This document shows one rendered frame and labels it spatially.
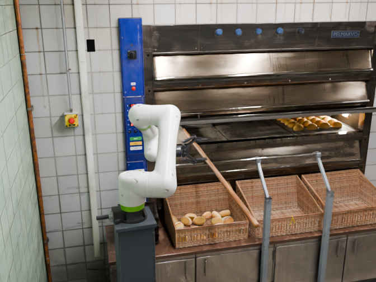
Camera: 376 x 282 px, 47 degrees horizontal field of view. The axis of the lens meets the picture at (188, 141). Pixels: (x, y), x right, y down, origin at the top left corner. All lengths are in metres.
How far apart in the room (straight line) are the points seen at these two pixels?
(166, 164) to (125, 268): 0.58
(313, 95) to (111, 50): 1.64
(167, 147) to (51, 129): 1.27
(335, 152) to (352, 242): 0.78
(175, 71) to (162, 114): 0.96
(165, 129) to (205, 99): 1.11
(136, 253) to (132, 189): 0.35
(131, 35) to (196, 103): 0.70
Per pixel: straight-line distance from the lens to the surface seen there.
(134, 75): 3.18
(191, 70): 3.27
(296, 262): 3.54
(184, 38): 3.26
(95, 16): 3.16
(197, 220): 3.45
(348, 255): 3.75
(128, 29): 3.14
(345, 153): 4.00
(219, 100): 3.38
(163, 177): 2.15
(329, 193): 3.31
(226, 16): 3.32
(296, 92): 3.63
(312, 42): 3.62
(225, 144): 3.50
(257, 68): 3.43
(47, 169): 3.39
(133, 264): 2.34
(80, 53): 3.16
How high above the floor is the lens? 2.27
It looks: 18 degrees down
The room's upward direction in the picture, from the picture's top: straight up
